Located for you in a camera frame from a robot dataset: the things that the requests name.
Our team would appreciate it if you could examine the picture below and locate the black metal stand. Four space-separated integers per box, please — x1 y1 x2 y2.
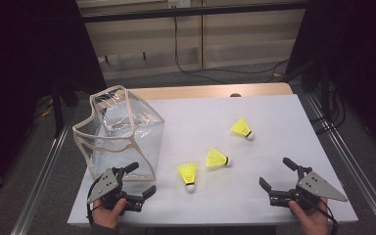
280 58 332 118

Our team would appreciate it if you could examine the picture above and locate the clear plastic bag beige trim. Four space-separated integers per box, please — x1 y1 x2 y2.
71 84 165 182

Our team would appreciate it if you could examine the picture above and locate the person's right hand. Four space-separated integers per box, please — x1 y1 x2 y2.
288 196 330 235

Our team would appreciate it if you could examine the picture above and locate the black curtain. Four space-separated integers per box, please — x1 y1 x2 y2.
287 0 376 158
0 0 107 197

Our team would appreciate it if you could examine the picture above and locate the thin black stand post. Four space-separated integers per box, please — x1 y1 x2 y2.
52 81 65 138

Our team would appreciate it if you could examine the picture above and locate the yellow shuttlecock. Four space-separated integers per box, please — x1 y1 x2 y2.
230 117 256 142
205 147 233 169
176 162 199 194

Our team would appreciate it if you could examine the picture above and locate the aluminium floor rail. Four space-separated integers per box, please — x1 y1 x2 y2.
11 120 74 235
306 92 376 235

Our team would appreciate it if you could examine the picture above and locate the white wall socket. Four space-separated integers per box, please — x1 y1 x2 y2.
167 0 192 9

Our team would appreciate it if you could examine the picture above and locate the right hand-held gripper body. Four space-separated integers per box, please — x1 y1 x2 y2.
268 165 349 211

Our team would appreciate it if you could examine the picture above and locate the white table cover sheet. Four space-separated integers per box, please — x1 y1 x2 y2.
67 93 359 227

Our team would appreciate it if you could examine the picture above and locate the right hand-held gripper black cable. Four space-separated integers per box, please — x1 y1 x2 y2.
303 194 341 235

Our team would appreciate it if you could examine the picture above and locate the light wooden cabinet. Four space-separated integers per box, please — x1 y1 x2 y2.
76 0 307 81

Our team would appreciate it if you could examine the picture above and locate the person's left hand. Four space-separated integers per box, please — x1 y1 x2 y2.
92 197 127 229

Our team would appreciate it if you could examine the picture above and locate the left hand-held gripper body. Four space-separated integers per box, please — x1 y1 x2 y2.
87 166 145 216

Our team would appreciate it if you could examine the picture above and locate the black horizontal metal bar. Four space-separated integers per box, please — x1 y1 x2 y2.
81 1 311 24

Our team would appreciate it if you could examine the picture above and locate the hand-held gripper black cable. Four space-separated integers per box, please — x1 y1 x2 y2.
85 177 103 227
303 194 341 235

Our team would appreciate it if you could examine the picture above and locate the long black floor cable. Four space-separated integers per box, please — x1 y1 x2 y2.
173 16 291 85

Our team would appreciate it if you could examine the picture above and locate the left hand-held gripper black cable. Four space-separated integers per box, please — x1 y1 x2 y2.
85 177 103 227

